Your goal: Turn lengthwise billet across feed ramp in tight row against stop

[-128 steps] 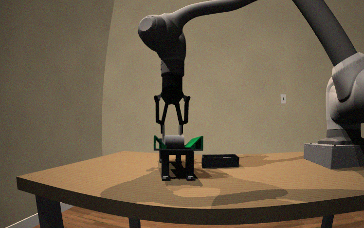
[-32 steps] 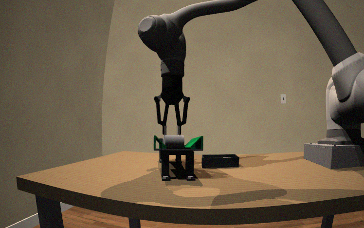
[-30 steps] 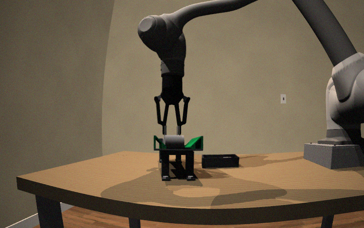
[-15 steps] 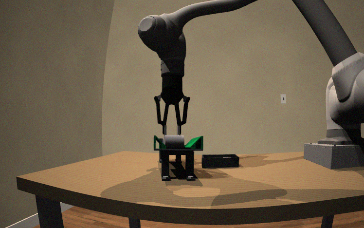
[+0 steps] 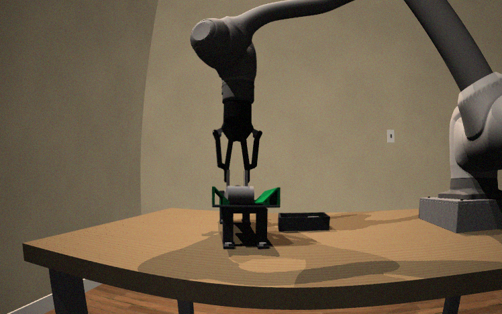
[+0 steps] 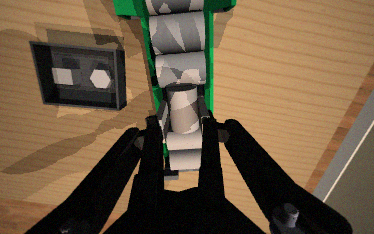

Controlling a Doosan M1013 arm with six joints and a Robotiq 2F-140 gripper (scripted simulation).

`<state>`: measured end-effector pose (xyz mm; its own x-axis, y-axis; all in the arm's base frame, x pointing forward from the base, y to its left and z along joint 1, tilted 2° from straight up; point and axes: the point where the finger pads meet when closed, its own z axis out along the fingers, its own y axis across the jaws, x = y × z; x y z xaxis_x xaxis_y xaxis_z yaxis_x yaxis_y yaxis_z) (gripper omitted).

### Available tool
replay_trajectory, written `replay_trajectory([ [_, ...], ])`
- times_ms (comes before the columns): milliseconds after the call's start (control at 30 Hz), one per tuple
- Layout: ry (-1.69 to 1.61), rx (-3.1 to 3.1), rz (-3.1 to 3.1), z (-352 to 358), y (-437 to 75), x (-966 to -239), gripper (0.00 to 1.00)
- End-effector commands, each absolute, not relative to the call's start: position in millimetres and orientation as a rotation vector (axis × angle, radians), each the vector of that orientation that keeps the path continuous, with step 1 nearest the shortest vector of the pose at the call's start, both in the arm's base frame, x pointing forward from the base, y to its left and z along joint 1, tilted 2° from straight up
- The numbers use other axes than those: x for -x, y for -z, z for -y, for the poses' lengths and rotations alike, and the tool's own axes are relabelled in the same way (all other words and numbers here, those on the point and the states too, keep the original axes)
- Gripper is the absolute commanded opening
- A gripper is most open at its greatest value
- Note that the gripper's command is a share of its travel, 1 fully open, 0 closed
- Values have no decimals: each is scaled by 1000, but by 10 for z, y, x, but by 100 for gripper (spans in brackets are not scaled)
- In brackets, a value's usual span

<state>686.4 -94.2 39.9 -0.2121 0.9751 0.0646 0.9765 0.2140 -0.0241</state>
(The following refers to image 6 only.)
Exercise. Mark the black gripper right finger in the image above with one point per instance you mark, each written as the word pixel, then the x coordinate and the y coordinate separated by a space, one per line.
pixel 289 208

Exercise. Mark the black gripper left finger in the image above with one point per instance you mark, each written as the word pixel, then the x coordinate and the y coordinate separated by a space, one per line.
pixel 89 206

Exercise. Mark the dark grey tray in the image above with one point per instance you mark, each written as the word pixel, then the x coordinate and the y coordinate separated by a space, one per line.
pixel 85 95

